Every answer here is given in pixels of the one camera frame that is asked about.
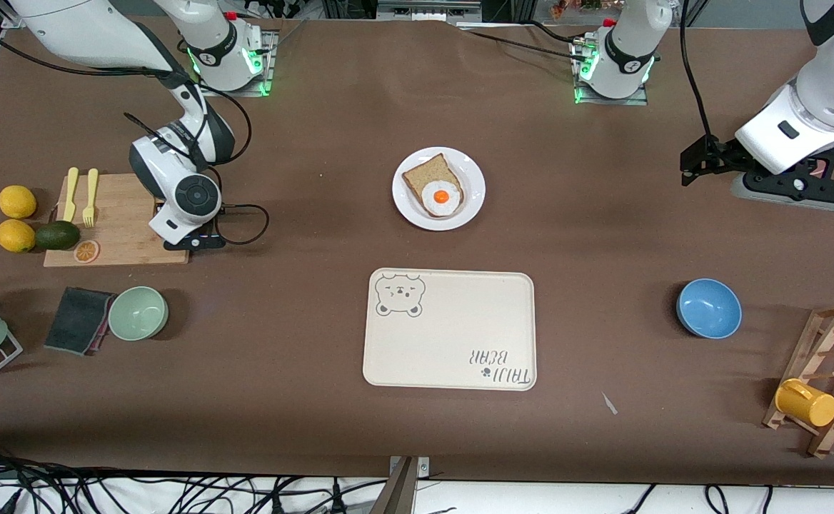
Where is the white round plate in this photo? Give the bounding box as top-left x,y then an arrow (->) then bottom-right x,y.
391,146 -> 487,231

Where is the brown bread slice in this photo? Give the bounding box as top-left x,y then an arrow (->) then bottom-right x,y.
401,153 -> 465,208

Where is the fried egg toy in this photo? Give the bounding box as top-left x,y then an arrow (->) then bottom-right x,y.
421,181 -> 461,218

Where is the wooden cutting board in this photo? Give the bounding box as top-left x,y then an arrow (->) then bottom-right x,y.
43,171 -> 193,268

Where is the yellow plastic fork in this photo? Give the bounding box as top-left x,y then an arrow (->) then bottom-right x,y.
82,168 -> 100,228

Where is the pale green bowl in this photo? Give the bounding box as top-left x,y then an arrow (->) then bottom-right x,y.
108,286 -> 170,342

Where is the yellow plastic knife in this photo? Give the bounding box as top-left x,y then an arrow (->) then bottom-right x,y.
62,166 -> 80,223

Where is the dark green avocado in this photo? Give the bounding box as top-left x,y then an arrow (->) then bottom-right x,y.
34,220 -> 81,251

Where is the dark grey sponge cloth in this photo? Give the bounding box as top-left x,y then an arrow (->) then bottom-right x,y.
44,286 -> 116,356

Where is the blue bowl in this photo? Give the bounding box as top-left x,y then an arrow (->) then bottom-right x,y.
676,278 -> 743,340

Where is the yellow lemon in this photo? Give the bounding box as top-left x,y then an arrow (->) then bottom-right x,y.
0,218 -> 36,253
0,185 -> 38,219

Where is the yellow mug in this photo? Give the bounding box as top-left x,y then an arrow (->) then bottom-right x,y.
775,378 -> 834,428

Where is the cream bear print tray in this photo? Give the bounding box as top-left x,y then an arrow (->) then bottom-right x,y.
362,268 -> 538,392

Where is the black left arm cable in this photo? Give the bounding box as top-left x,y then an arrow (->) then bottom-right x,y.
678,0 -> 719,143

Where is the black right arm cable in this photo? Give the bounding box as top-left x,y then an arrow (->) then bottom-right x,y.
123,68 -> 271,246

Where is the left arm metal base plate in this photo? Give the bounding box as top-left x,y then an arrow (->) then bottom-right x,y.
571,37 -> 650,106

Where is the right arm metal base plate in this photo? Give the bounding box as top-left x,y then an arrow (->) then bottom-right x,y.
197,29 -> 279,98

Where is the black cable to arm base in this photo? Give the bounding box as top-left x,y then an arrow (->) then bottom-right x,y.
460,27 -> 583,62

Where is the black cable tangle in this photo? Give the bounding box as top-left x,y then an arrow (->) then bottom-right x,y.
0,443 -> 461,514

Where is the aluminium frame structure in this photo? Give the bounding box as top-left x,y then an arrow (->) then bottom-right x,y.
321,0 -> 525,22

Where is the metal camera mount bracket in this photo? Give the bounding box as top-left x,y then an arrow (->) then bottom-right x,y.
387,455 -> 431,514

